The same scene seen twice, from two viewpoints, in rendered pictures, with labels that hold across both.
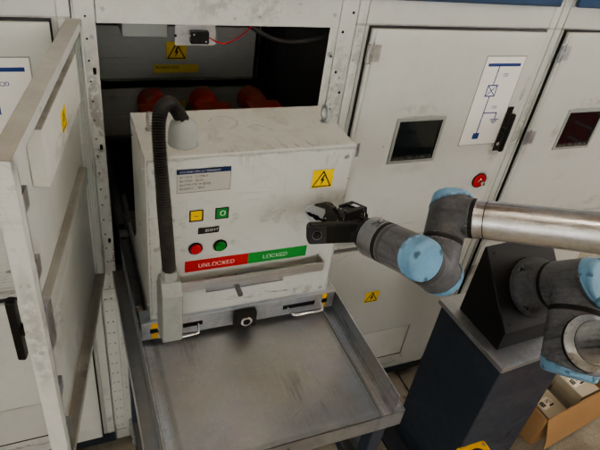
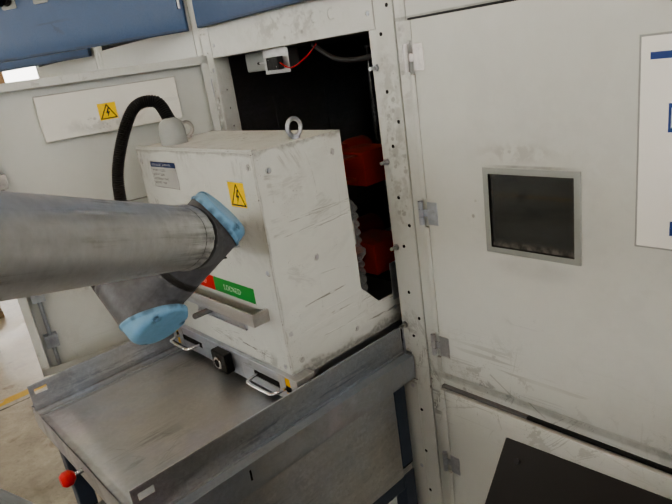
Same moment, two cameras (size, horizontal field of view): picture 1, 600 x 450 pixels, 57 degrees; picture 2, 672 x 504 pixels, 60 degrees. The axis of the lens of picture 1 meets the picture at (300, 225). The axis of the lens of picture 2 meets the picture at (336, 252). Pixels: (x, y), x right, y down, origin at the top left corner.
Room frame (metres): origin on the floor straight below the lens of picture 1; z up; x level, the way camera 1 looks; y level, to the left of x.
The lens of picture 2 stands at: (1.05, -1.17, 1.54)
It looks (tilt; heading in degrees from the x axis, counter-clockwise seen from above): 19 degrees down; 76
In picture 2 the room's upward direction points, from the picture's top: 8 degrees counter-clockwise
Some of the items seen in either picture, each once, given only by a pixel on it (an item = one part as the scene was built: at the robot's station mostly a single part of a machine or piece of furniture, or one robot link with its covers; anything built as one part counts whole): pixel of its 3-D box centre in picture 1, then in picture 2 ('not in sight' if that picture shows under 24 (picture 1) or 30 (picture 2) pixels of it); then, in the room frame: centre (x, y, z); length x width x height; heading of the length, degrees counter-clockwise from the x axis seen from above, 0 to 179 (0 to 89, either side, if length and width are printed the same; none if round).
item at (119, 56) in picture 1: (176, 54); not in sight; (1.89, 0.53, 1.28); 0.58 x 0.02 x 0.19; 117
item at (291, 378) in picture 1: (245, 341); (222, 391); (1.04, 0.10, 0.82); 0.68 x 0.62 x 0.06; 27
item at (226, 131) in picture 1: (223, 182); (294, 222); (1.30, 0.23, 1.15); 0.51 x 0.50 x 0.48; 27
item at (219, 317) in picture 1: (241, 308); (235, 353); (1.08, 0.12, 0.90); 0.54 x 0.05 x 0.06; 117
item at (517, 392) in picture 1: (472, 392); not in sight; (1.38, -0.74, 0.37); 0.32 x 0.30 x 0.73; 120
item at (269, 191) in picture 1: (250, 239); (207, 257); (1.07, 0.11, 1.15); 0.48 x 0.01 x 0.48; 117
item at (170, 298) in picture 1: (169, 304); not in sight; (0.91, 0.27, 1.04); 0.08 x 0.05 x 0.17; 27
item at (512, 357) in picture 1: (508, 321); not in sight; (1.38, -0.74, 0.74); 0.35 x 0.32 x 0.02; 120
